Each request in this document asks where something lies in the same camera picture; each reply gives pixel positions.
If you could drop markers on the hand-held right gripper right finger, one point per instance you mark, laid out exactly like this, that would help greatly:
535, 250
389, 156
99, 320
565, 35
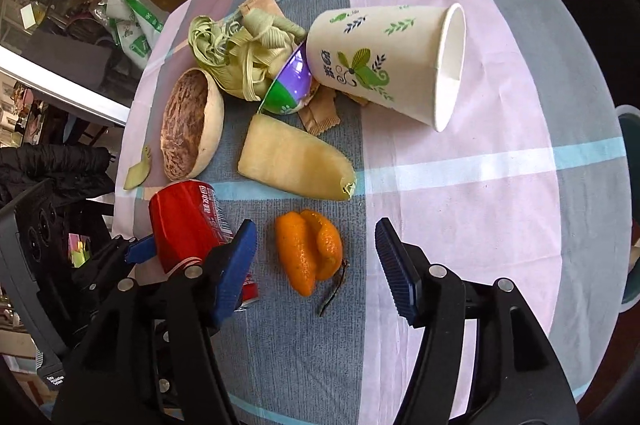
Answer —
395, 270

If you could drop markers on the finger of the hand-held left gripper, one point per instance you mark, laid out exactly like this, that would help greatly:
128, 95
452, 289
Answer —
140, 250

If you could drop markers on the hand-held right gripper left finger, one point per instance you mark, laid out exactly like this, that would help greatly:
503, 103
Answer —
235, 270

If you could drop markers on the red soda can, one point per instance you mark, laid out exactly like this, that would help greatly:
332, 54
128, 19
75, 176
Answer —
185, 220

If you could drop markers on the dark dry stem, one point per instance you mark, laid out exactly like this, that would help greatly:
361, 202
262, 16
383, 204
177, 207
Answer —
335, 290

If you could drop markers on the orange peel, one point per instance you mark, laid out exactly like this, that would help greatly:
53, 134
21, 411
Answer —
305, 255

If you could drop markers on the pale yellow husk piece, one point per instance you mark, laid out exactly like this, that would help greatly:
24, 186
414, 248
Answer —
295, 160

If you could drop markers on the brown coconut shell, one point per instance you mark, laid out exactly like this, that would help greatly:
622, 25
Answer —
187, 125

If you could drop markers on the brown paper sachet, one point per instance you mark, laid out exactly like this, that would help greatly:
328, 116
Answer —
260, 7
320, 115

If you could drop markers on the purple green plastic wrapper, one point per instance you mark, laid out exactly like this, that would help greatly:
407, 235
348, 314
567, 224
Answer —
285, 90

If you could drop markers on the green corn husks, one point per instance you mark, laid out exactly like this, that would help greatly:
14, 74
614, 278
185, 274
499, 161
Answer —
240, 55

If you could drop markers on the white leaf-print paper cup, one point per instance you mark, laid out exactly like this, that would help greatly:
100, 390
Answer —
380, 55

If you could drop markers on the small green peel piece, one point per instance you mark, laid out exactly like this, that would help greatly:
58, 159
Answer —
136, 172

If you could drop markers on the black jacket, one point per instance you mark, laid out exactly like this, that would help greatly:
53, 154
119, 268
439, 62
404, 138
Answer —
50, 170

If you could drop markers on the plaid tablecloth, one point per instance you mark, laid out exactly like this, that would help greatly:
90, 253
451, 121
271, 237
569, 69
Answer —
475, 205

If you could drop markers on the green white sack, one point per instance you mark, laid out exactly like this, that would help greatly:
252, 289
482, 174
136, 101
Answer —
135, 30

